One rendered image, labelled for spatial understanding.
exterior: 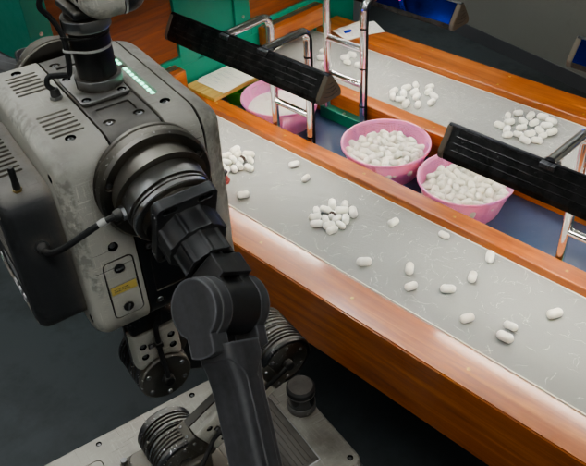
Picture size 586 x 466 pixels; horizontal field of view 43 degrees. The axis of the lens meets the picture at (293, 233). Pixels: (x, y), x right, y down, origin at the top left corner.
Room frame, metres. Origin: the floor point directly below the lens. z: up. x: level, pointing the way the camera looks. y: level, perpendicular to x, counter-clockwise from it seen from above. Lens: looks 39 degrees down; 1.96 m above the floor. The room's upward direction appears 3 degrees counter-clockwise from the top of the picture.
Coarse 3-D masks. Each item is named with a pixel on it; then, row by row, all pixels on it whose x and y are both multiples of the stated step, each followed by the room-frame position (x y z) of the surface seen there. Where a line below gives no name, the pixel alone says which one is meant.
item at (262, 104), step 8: (264, 96) 2.28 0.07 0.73; (280, 96) 2.25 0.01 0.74; (288, 96) 2.25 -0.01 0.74; (296, 96) 2.24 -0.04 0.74; (256, 104) 2.21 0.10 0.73; (264, 104) 2.21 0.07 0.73; (296, 104) 2.20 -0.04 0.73; (304, 104) 2.19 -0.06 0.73; (256, 112) 2.17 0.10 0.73; (264, 112) 2.16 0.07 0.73; (280, 112) 2.15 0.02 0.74; (288, 112) 2.15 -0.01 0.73
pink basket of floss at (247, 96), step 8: (248, 88) 2.26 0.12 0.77; (256, 88) 2.29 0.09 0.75; (264, 88) 2.30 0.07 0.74; (240, 96) 2.21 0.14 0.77; (248, 96) 2.25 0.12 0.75; (256, 96) 2.28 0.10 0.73; (248, 104) 2.23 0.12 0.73; (272, 120) 2.08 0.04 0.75; (280, 120) 2.07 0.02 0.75; (288, 120) 2.08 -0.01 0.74; (296, 120) 2.09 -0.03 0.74; (304, 120) 2.11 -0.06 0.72; (288, 128) 2.09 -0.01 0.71; (296, 128) 2.10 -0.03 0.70; (304, 128) 2.12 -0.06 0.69
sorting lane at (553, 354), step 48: (240, 144) 1.96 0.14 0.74; (288, 192) 1.69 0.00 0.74; (336, 192) 1.68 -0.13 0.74; (336, 240) 1.47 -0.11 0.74; (384, 240) 1.46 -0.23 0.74; (432, 240) 1.45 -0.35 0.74; (384, 288) 1.28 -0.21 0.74; (432, 288) 1.27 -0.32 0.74; (480, 288) 1.26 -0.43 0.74; (528, 288) 1.25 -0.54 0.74; (480, 336) 1.12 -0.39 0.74; (528, 336) 1.11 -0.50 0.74; (576, 336) 1.10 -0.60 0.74; (576, 384) 0.97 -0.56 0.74
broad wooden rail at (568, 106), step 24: (336, 24) 2.74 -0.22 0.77; (384, 48) 2.51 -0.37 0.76; (408, 48) 2.50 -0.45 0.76; (432, 48) 2.49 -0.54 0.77; (456, 72) 2.29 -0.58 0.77; (480, 72) 2.28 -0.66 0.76; (504, 72) 2.27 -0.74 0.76; (504, 96) 2.14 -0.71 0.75; (528, 96) 2.10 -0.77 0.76; (552, 96) 2.09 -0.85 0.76; (576, 96) 2.08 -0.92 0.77; (576, 120) 1.96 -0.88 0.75
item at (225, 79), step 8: (216, 72) 2.37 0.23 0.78; (224, 72) 2.37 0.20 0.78; (232, 72) 2.36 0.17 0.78; (240, 72) 2.36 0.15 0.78; (200, 80) 2.32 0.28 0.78; (208, 80) 2.31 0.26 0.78; (216, 80) 2.31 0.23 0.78; (224, 80) 2.31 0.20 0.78; (232, 80) 2.30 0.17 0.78; (240, 80) 2.30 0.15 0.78; (216, 88) 2.26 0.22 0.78; (224, 88) 2.25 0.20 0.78; (232, 88) 2.25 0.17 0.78
